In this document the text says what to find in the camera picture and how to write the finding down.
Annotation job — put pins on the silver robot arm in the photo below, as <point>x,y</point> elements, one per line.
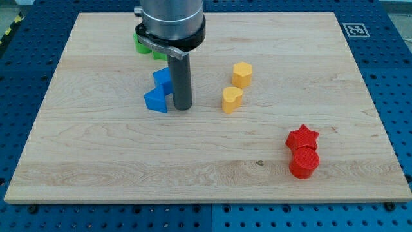
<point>171,27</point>

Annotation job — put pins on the yellow heart block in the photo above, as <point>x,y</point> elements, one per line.
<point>232,98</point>

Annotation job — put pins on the yellow hexagon block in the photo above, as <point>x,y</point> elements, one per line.
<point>242,74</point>

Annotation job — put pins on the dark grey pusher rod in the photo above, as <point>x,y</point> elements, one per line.
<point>180,73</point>

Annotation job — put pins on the blue triangle block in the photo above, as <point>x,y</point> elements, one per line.
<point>155,100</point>

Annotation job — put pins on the blue cube block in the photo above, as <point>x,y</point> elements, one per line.
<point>162,78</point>

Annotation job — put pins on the wooden board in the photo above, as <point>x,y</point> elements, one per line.
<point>95,142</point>

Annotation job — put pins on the green block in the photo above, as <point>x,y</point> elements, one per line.
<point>140,48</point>

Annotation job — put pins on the red star block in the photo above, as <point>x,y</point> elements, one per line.
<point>303,137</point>

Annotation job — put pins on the red cylinder block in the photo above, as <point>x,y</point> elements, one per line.
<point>304,162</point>

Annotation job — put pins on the white fiducial marker tag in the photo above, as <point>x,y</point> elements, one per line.
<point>356,30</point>

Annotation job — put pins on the black yellow hazard tape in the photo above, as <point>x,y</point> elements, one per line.
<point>11,30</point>

